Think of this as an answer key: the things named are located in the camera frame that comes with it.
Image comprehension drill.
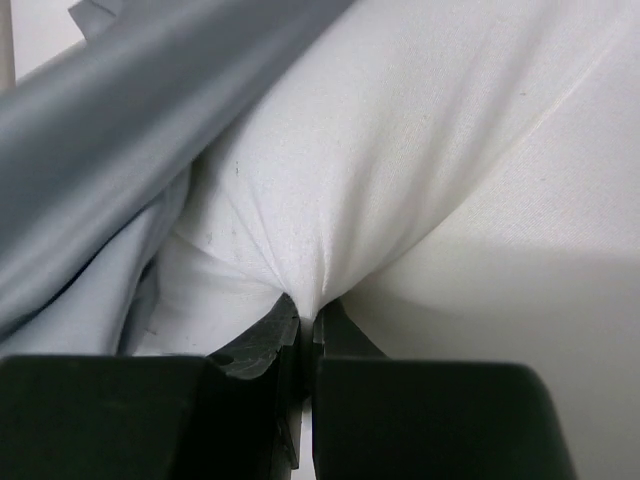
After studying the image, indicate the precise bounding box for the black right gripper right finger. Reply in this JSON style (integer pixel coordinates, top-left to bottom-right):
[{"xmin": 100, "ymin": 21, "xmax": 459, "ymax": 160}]
[{"xmin": 312, "ymin": 301, "xmax": 575, "ymax": 479}]

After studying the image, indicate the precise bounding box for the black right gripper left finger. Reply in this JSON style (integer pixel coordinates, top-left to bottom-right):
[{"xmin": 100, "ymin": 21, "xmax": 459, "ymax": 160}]
[{"xmin": 1, "ymin": 296, "xmax": 300, "ymax": 479}]

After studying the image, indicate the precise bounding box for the white pillow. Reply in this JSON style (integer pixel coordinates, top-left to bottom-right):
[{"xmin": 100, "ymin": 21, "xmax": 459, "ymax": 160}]
[{"xmin": 139, "ymin": 1, "xmax": 639, "ymax": 357}]

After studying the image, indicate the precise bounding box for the grey pillowcase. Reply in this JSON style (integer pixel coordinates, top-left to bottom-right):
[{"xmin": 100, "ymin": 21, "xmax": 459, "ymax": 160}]
[{"xmin": 1, "ymin": 1, "xmax": 348, "ymax": 356}]

